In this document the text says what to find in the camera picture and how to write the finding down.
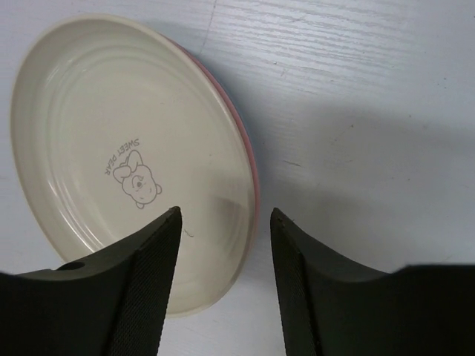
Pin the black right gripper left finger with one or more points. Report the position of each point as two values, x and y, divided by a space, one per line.
111 302

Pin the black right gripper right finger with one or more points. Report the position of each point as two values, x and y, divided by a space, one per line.
332 305

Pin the pink plastic plate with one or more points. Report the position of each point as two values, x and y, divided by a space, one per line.
242 128

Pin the cream plastic plate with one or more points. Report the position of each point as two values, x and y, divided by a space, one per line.
111 125

